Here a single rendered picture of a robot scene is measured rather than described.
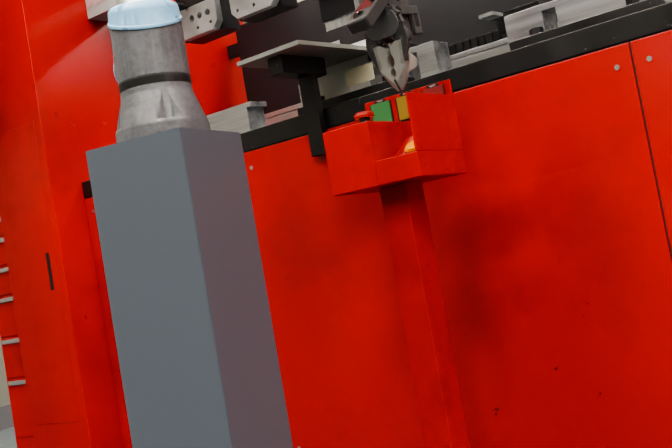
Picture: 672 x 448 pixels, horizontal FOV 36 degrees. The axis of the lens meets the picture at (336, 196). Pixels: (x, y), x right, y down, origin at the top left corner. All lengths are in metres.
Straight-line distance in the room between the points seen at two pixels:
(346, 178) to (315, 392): 0.62
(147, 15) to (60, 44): 1.29
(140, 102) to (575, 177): 0.80
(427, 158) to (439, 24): 1.07
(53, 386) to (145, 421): 1.28
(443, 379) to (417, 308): 0.14
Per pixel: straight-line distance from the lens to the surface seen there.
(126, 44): 1.67
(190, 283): 1.55
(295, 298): 2.34
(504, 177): 2.00
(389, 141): 1.92
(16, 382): 3.67
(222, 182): 1.63
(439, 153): 1.87
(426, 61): 2.24
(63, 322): 2.82
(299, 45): 2.14
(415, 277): 1.89
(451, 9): 2.85
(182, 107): 1.63
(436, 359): 1.89
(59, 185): 2.83
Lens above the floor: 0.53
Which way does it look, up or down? 4 degrees up
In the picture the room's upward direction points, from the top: 10 degrees counter-clockwise
